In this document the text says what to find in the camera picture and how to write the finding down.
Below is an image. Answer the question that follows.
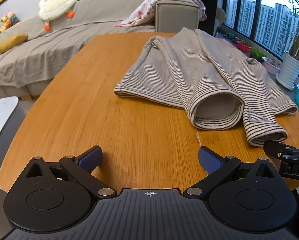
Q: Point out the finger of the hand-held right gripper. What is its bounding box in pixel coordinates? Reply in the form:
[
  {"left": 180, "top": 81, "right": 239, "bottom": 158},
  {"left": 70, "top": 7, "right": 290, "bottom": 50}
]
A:
[{"left": 263, "top": 139, "right": 299, "bottom": 158}]

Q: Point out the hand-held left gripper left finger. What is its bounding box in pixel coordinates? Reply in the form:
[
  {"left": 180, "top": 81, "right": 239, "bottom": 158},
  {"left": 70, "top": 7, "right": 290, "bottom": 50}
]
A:
[{"left": 26, "top": 145, "right": 117, "bottom": 198}]

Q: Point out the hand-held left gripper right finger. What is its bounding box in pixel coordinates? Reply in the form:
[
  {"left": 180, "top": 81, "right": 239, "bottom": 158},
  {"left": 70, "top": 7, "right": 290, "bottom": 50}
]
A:
[{"left": 184, "top": 146, "right": 277, "bottom": 200}]

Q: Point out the striped beige sweater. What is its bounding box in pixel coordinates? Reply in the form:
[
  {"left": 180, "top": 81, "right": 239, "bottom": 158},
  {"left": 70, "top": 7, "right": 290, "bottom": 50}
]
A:
[{"left": 114, "top": 27, "right": 298, "bottom": 147}]

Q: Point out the white ribbed plant pot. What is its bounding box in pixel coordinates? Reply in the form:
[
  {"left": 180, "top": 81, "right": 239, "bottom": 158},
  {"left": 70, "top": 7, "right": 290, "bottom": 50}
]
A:
[{"left": 275, "top": 51, "right": 299, "bottom": 90}]

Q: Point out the pink basin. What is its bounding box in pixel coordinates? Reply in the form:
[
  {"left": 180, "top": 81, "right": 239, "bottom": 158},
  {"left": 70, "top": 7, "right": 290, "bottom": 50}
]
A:
[{"left": 262, "top": 57, "right": 282, "bottom": 75}]

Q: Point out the small green potted plant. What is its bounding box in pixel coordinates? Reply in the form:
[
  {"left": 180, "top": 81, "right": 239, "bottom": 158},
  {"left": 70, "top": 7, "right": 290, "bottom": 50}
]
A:
[{"left": 250, "top": 48, "right": 266, "bottom": 62}]

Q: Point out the white marble coffee table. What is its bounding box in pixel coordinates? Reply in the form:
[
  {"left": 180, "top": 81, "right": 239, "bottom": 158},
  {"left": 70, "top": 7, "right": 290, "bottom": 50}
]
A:
[{"left": 0, "top": 96, "right": 27, "bottom": 188}]

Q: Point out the red basin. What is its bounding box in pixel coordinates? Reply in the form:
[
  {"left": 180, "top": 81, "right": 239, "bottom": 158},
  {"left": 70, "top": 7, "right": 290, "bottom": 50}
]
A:
[{"left": 237, "top": 40, "right": 253, "bottom": 53}]

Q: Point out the grey sofa cover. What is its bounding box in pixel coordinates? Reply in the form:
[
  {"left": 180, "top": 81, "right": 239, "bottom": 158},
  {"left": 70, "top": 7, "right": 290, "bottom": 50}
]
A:
[{"left": 0, "top": 0, "right": 156, "bottom": 88}]

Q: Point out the small yellow pillow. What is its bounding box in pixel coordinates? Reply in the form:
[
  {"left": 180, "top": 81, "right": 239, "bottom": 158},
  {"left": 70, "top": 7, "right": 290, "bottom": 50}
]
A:
[{"left": 0, "top": 33, "right": 29, "bottom": 53}]

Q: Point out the beige sofa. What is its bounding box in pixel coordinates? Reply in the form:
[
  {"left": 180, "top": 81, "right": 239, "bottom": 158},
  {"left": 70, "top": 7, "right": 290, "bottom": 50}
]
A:
[{"left": 0, "top": 0, "right": 200, "bottom": 100}]

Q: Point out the white goose plush toy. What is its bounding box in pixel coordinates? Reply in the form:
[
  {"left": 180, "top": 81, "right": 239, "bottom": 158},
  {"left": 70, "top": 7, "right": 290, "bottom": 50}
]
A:
[{"left": 38, "top": 0, "right": 81, "bottom": 32}]

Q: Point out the pink floral blanket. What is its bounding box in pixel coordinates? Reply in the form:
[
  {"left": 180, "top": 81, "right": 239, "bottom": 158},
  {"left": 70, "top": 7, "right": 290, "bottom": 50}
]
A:
[{"left": 114, "top": 0, "right": 207, "bottom": 28}]

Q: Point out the orange dog plush toy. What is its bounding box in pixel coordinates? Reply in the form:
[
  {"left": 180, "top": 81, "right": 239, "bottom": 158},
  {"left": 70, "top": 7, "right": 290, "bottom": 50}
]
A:
[{"left": 0, "top": 15, "right": 13, "bottom": 32}]

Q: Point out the pink plush toy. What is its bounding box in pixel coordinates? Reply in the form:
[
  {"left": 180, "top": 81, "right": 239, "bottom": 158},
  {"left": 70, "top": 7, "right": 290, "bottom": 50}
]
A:
[{"left": 7, "top": 12, "right": 19, "bottom": 26}]

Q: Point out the black window frame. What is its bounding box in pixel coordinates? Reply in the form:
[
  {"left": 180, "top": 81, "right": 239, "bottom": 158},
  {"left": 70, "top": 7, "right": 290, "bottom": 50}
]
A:
[{"left": 198, "top": 0, "right": 299, "bottom": 73}]

